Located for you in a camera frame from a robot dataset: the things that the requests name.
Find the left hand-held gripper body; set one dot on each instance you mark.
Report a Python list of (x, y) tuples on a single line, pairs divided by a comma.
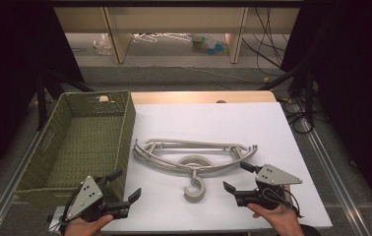
[(87, 196)]

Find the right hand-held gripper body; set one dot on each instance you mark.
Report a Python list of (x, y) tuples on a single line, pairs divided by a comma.
[(274, 177)]

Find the grey plastic clothes hanger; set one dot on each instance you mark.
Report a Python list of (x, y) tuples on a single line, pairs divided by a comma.
[(190, 144), (194, 196)]

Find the green woven basket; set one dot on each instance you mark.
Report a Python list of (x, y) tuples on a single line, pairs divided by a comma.
[(85, 141)]

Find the person's left hand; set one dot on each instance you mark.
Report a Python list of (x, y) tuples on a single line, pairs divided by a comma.
[(85, 227)]

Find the person's right hand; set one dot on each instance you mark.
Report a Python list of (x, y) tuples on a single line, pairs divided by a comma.
[(279, 219)]

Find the white paper sheet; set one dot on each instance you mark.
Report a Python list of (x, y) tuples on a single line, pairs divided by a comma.
[(207, 121)]

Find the black metal stand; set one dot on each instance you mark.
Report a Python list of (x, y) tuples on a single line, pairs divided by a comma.
[(41, 101), (309, 98)]

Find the colourful plastic toys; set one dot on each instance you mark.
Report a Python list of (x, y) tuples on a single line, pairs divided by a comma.
[(210, 46)]

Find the dark curtain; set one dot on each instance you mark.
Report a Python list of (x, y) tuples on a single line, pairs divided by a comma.
[(7, 82), (361, 82)]

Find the clear plastic bag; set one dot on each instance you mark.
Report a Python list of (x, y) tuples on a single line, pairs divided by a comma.
[(103, 44)]

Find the light wooden desk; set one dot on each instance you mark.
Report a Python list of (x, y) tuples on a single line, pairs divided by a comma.
[(174, 19)]

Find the aluminium rail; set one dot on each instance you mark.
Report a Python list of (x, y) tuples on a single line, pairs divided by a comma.
[(335, 177), (7, 196)]

